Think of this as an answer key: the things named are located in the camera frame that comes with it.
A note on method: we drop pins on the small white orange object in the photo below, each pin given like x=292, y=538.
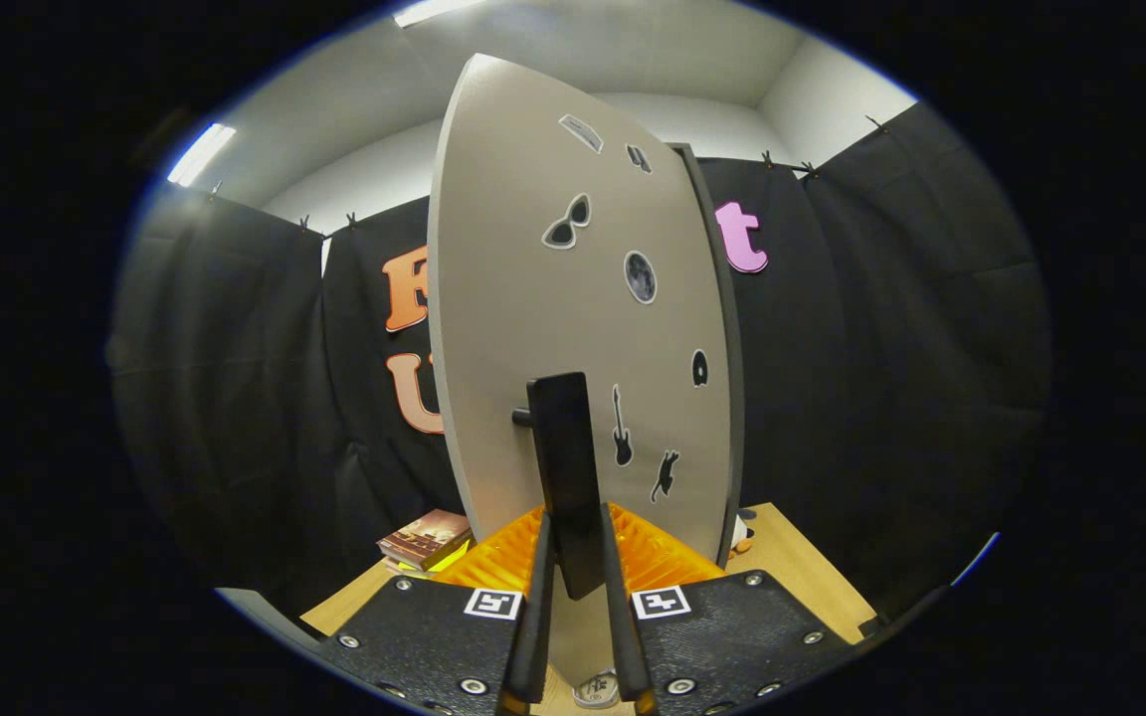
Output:
x=743, y=532

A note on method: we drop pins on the yellow book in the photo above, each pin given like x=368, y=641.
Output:
x=454, y=560

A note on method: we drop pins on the long ceiling light panel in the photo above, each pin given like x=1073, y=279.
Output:
x=434, y=10

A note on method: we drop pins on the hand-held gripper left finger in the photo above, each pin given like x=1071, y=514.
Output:
x=434, y=636

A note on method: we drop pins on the dark grey shoe cabinet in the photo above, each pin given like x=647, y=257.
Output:
x=737, y=447

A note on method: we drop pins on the black backdrop cloth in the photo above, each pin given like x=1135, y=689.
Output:
x=881, y=398

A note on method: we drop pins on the beige shoe cabinet door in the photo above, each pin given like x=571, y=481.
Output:
x=533, y=298

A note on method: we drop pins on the brown book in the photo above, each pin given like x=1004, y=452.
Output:
x=424, y=537

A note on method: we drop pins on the white shoe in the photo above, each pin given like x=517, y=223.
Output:
x=598, y=691

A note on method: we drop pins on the light grey flat panel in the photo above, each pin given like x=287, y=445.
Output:
x=265, y=609

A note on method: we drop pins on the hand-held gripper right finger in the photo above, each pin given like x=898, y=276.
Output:
x=732, y=636

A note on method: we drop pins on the small ceiling light panel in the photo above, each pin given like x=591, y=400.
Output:
x=201, y=154

